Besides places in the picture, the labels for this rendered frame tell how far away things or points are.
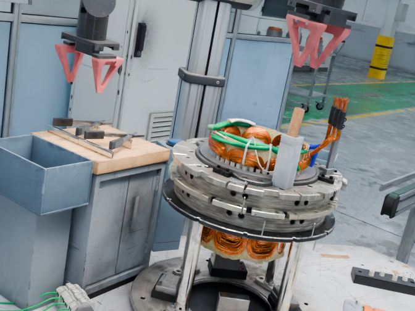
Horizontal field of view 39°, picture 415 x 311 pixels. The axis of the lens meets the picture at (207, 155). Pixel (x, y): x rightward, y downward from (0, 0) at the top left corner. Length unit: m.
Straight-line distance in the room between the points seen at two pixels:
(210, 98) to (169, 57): 1.97
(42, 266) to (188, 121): 0.60
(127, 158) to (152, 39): 2.28
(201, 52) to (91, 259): 0.62
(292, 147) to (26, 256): 0.50
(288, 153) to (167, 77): 2.57
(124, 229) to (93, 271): 0.10
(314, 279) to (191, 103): 0.53
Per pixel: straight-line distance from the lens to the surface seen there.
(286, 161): 0.99
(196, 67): 1.52
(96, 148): 1.11
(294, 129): 0.98
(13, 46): 3.41
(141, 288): 1.22
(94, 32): 1.16
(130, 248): 1.24
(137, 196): 1.18
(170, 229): 1.41
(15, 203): 1.10
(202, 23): 1.51
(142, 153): 1.15
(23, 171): 1.04
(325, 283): 1.45
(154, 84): 3.45
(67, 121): 1.21
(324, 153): 1.47
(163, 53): 3.44
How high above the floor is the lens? 1.39
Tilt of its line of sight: 16 degrees down
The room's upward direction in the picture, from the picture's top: 11 degrees clockwise
